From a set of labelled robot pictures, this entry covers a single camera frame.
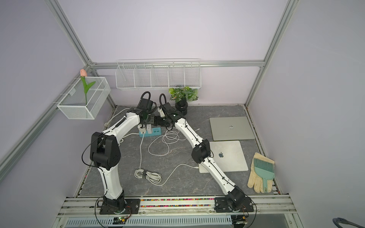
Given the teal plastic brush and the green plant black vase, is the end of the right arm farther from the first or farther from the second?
the teal plastic brush

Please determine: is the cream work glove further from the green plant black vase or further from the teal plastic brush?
the green plant black vase

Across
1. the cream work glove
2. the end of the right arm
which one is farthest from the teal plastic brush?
the end of the right arm

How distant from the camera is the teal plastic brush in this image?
2.75 feet

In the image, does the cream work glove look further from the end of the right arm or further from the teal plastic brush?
the end of the right arm

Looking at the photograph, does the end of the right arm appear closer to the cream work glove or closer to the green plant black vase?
the green plant black vase
